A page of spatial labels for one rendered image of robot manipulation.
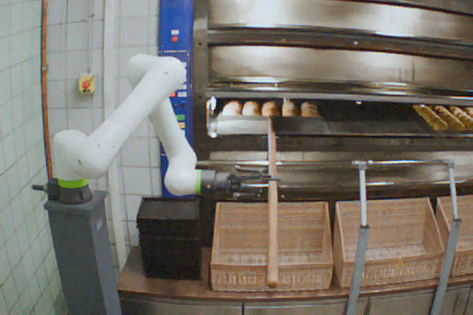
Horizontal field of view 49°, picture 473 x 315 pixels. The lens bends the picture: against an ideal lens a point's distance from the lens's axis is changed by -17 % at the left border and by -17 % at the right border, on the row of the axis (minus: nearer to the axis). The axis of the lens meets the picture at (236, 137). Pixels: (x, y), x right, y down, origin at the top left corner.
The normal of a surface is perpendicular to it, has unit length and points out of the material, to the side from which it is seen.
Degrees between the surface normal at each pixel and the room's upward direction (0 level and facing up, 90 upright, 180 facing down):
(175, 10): 90
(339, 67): 70
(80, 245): 90
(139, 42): 90
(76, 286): 90
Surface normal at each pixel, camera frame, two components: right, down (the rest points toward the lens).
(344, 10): -0.04, -0.08
